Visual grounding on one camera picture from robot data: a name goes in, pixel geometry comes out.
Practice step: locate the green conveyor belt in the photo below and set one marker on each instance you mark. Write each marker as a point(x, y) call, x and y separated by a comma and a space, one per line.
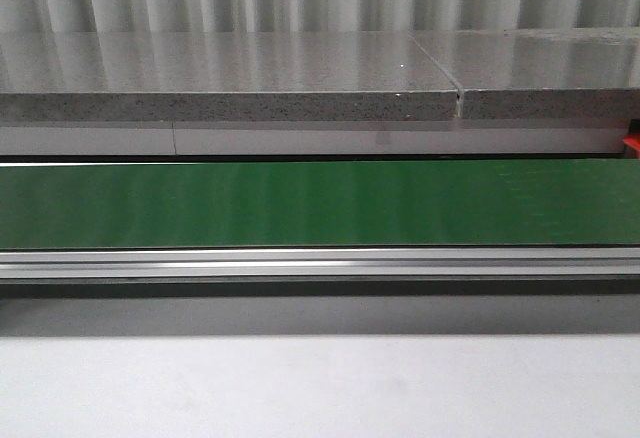
point(324, 203)

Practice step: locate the grey stone slab right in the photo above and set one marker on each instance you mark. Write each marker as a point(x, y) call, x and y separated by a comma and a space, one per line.
point(588, 74)

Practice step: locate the grey stone slab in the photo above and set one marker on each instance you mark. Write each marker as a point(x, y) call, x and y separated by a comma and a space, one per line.
point(588, 74)
point(220, 77)

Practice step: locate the grey stone slab left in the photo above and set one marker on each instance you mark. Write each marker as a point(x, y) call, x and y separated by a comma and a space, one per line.
point(220, 77)

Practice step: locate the red plastic tray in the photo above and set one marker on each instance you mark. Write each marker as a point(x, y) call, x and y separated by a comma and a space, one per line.
point(632, 145)

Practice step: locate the aluminium conveyor side rail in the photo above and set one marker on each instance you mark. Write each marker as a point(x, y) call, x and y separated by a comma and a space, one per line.
point(345, 271)

